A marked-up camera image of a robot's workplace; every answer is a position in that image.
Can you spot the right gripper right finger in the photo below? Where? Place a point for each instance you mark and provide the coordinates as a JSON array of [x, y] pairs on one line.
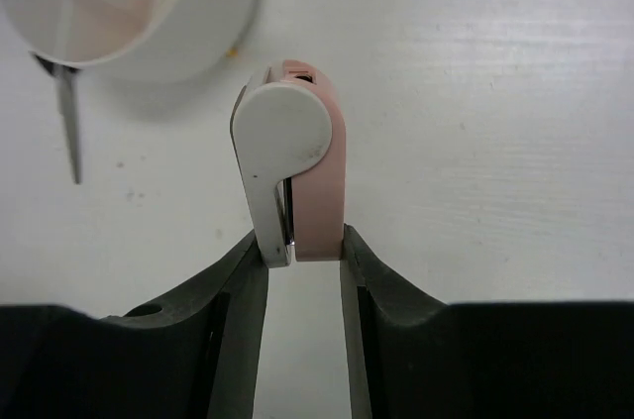
[[395, 364]]

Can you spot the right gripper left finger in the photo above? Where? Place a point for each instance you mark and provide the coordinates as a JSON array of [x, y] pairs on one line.
[[214, 319]]

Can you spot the pink mini stapler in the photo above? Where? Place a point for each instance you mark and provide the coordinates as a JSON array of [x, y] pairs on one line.
[[289, 138]]

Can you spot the black handled scissors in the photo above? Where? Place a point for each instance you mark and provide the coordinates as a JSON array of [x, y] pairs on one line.
[[64, 82]]

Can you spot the white round divided organizer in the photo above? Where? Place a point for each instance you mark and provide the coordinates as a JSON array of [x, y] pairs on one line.
[[139, 40]]

